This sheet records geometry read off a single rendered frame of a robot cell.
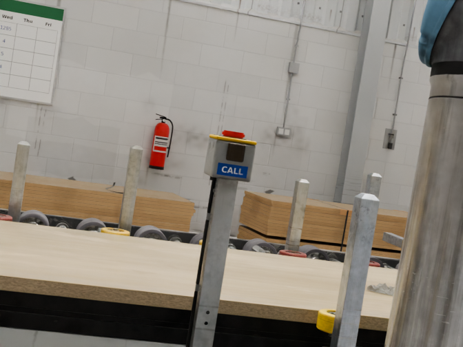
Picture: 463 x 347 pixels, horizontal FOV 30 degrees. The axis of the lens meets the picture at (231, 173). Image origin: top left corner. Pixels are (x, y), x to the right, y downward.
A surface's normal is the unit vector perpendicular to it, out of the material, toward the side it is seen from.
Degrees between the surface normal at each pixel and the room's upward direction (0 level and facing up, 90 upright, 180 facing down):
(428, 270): 87
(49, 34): 90
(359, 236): 90
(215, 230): 90
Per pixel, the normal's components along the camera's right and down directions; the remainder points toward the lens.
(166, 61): 0.30, 0.10
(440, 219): -0.58, -0.11
